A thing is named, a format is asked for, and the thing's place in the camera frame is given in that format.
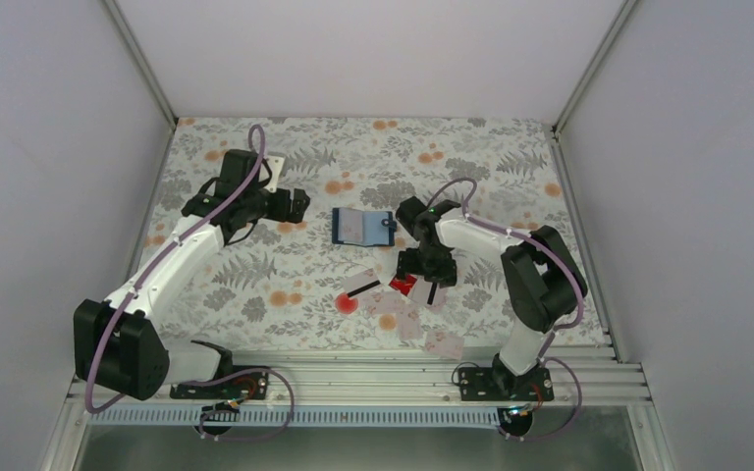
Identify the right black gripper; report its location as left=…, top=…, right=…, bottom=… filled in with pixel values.
left=397, top=243, right=457, bottom=288

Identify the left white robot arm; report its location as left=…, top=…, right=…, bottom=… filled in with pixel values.
left=74, top=149, right=310, bottom=400

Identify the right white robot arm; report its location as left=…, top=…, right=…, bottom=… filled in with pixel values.
left=395, top=197, right=587, bottom=399

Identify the red credit card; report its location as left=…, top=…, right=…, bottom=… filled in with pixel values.
left=389, top=274, right=417, bottom=297

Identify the floral card in middle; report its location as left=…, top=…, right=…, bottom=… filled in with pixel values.
left=395, top=309, right=423, bottom=341

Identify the floral patterned table mat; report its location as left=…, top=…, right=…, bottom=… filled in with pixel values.
left=156, top=118, right=580, bottom=350

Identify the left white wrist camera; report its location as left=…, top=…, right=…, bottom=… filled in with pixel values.
left=259, top=155, right=286, bottom=193

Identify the floral card near rail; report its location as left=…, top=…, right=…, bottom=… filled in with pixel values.
left=422, top=331, right=465, bottom=360

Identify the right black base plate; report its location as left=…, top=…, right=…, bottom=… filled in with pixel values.
left=455, top=366, right=555, bottom=402

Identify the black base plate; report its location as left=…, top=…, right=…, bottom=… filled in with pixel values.
left=455, top=366, right=555, bottom=402
left=170, top=365, right=269, bottom=401

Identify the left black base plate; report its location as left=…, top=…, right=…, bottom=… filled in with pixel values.
left=170, top=365, right=269, bottom=401

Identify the aluminium rail frame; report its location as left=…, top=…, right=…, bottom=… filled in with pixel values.
left=64, top=350, right=653, bottom=407

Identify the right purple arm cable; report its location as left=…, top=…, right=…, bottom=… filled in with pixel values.
left=425, top=177, right=586, bottom=444

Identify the grey slotted cable duct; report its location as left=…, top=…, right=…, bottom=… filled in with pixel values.
left=89, top=404, right=499, bottom=429

